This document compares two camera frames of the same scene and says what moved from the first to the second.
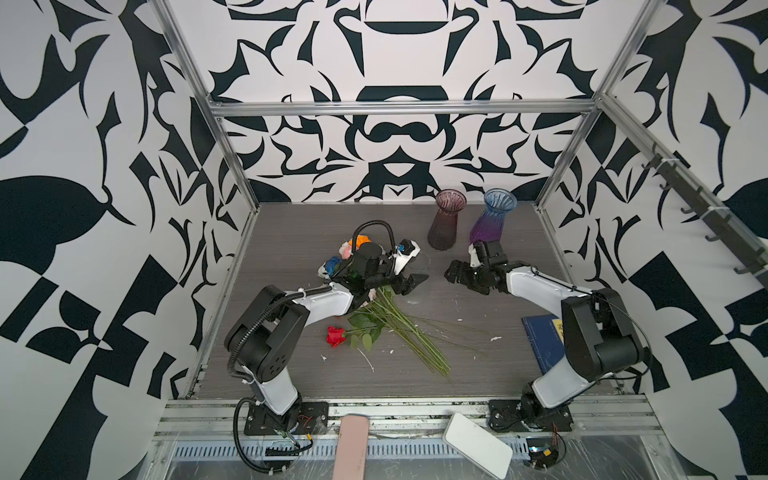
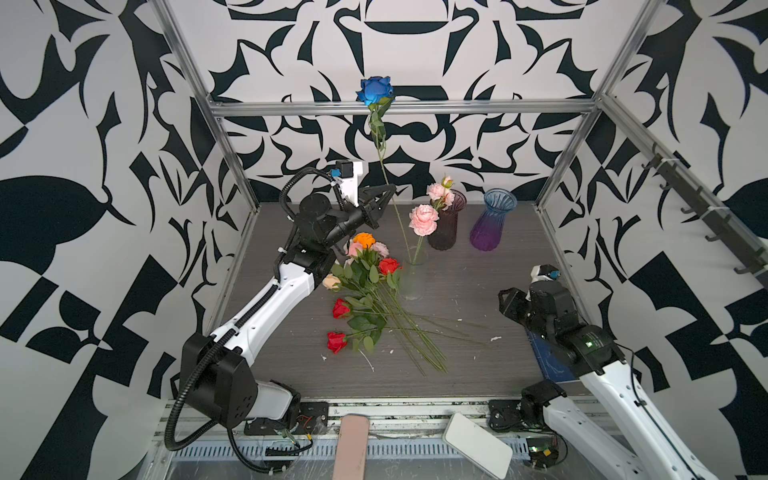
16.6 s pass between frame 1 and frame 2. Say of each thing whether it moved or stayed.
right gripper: moved
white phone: stayed
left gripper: moved
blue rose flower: moved
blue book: stayed
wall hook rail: stayed
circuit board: stayed
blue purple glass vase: stayed
